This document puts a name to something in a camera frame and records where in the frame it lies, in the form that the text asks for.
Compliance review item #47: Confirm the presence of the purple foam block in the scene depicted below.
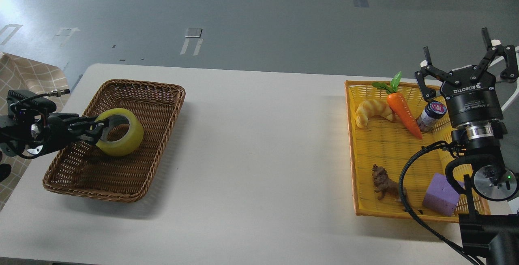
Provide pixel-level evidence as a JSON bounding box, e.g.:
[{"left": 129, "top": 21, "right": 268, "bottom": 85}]
[{"left": 422, "top": 173, "right": 461, "bottom": 216}]

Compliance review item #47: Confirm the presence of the yellow plastic basket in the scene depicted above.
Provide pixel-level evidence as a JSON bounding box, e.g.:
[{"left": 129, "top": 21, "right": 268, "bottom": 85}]
[{"left": 345, "top": 80, "right": 468, "bottom": 223}]

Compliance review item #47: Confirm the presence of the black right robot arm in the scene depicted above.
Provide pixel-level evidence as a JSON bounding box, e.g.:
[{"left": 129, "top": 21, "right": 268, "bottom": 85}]
[{"left": 399, "top": 28, "right": 518, "bottom": 265}]

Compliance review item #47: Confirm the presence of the toy croissant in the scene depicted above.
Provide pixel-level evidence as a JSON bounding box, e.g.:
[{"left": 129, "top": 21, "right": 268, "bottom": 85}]
[{"left": 354, "top": 99, "right": 396, "bottom": 128}]

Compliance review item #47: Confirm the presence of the yellow tape roll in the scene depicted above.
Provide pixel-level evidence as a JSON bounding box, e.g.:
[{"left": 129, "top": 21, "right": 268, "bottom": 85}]
[{"left": 96, "top": 108, "right": 144, "bottom": 157}]

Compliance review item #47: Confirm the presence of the brown toy lion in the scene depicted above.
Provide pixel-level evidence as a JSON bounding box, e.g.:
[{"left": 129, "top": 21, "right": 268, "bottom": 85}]
[{"left": 371, "top": 164, "right": 402, "bottom": 203}]

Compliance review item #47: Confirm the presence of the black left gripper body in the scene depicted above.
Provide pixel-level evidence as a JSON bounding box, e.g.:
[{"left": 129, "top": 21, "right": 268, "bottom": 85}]
[{"left": 39, "top": 113, "right": 80, "bottom": 154}]

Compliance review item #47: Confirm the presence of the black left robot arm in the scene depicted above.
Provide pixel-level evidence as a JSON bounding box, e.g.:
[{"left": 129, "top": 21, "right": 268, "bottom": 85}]
[{"left": 0, "top": 88, "right": 110, "bottom": 160}]

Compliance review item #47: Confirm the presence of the brown wicker basket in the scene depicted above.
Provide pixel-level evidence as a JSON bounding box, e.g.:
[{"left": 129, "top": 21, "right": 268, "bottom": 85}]
[{"left": 43, "top": 80, "right": 186, "bottom": 203}]

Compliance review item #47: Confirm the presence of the small dark jar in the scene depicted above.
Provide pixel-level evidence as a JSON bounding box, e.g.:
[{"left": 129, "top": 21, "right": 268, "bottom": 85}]
[{"left": 416, "top": 100, "right": 448, "bottom": 133}]

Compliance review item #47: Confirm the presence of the grey floor plate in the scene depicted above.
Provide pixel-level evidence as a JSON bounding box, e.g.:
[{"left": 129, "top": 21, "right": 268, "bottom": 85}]
[{"left": 185, "top": 28, "right": 203, "bottom": 38}]

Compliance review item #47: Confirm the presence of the orange toy carrot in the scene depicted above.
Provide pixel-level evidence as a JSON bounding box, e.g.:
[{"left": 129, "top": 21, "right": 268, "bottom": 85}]
[{"left": 371, "top": 71, "right": 422, "bottom": 139}]

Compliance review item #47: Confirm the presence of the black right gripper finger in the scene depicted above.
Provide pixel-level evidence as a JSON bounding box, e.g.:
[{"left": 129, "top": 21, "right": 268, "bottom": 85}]
[
  {"left": 414, "top": 47, "right": 449, "bottom": 102},
  {"left": 474, "top": 28, "right": 519, "bottom": 83}
]

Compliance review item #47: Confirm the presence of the beige checkered cloth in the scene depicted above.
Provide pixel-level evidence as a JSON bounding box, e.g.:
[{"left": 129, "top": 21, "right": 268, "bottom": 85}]
[{"left": 0, "top": 53, "right": 69, "bottom": 208}]

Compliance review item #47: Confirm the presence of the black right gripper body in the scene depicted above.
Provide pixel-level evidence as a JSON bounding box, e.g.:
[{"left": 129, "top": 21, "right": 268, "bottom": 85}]
[{"left": 440, "top": 65, "right": 504, "bottom": 129}]

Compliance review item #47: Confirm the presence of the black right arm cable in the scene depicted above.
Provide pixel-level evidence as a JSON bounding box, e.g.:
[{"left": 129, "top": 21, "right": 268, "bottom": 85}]
[{"left": 398, "top": 140, "right": 487, "bottom": 265}]

